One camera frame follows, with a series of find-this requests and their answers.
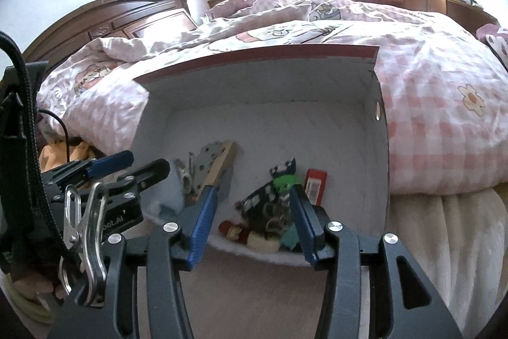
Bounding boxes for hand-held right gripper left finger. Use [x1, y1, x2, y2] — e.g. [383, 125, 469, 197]
[48, 186, 219, 339]

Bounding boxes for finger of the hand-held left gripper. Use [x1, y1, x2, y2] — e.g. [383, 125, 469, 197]
[42, 150, 136, 186]
[115, 158, 170, 193]

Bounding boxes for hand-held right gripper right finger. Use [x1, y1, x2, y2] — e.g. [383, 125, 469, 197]
[289, 183, 465, 339]

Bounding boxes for blue curved plastic scoop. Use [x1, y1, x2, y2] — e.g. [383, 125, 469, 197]
[270, 157, 304, 253]

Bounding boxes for mouse-eared red gold figurine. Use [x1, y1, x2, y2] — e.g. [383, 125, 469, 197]
[219, 220, 249, 242]

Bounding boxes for light blue oval sponge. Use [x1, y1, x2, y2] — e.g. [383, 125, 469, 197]
[147, 180, 187, 220]

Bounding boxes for metal spring clip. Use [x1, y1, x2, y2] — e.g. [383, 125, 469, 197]
[175, 152, 196, 197]

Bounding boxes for red tube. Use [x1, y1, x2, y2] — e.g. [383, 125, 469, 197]
[305, 169, 328, 207]

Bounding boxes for green white toy figure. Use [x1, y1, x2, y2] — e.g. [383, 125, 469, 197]
[274, 174, 302, 193]

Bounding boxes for oval wooden piece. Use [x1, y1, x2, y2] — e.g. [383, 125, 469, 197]
[247, 232, 280, 253]

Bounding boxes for dark patterned figurine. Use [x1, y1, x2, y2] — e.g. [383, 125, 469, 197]
[234, 180, 286, 224]

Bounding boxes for grey perforated metal plate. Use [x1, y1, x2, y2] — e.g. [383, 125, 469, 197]
[191, 140, 225, 200]

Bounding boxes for notched wooden block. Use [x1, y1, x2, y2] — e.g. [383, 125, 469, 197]
[202, 139, 238, 191]

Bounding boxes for red cardboard box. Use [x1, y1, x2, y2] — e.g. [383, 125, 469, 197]
[133, 44, 391, 339]

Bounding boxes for orange cloth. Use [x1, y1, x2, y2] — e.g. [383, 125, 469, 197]
[40, 140, 98, 173]

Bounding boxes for metal snap hook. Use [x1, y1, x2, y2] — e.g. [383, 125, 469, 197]
[59, 182, 109, 308]

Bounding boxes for dark wooden headboard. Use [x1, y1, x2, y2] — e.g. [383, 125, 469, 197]
[22, 0, 197, 65]

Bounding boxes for pink checked duvet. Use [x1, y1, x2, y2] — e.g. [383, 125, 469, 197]
[37, 0, 508, 197]

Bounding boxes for pink plush pillow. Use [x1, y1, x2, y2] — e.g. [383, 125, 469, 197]
[476, 24, 508, 65]

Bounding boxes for black cable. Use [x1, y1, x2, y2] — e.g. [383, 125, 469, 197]
[37, 109, 72, 165]

